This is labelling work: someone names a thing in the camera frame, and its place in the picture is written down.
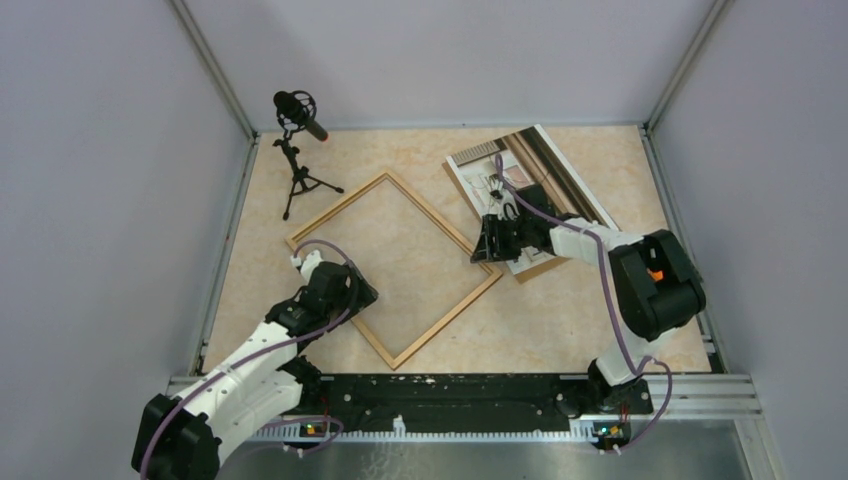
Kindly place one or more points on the orange small object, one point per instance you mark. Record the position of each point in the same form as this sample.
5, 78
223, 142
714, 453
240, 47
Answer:
656, 275

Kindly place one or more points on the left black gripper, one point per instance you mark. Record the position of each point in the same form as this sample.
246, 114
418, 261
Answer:
364, 296

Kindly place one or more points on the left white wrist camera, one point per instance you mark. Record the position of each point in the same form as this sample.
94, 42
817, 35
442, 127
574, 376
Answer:
307, 265

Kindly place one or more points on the aluminium front rail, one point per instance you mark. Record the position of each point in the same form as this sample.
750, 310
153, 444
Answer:
687, 397

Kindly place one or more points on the black microphone on tripod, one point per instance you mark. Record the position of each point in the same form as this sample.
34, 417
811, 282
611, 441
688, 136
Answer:
296, 113

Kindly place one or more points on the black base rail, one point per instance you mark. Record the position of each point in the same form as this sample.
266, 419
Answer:
468, 403

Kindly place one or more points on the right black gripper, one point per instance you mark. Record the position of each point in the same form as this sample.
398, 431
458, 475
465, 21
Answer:
489, 246

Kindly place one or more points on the wooden picture frame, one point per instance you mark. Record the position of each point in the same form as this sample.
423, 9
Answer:
414, 257

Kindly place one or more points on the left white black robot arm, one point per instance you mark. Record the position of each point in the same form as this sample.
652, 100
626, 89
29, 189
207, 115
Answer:
191, 434

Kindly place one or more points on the printed photo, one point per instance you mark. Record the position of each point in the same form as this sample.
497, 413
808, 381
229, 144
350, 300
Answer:
520, 159

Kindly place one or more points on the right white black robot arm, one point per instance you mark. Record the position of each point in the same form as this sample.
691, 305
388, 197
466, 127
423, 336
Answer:
651, 288

